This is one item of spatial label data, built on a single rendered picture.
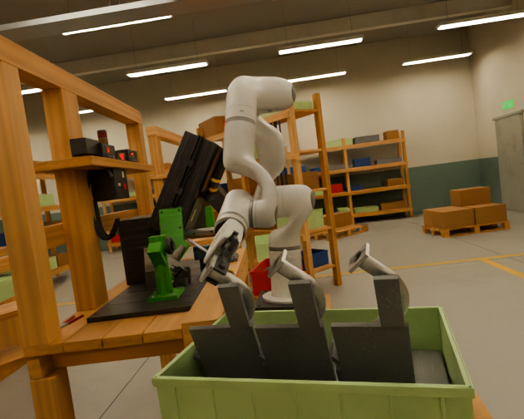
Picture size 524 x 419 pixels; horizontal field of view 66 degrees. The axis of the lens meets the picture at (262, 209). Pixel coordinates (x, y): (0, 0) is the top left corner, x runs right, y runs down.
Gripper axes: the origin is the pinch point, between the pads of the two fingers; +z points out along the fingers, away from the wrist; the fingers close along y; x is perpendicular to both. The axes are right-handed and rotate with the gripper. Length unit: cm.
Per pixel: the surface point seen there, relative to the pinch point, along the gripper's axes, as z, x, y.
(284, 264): 3.6, 9.1, 13.3
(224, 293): 5.4, 2.9, 0.2
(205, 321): -27, 15, -45
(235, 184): -429, 51, -211
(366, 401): 22.0, 31.1, 9.7
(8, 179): -43, -65, -47
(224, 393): 18.9, 12.3, -10.4
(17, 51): -73, -89, -20
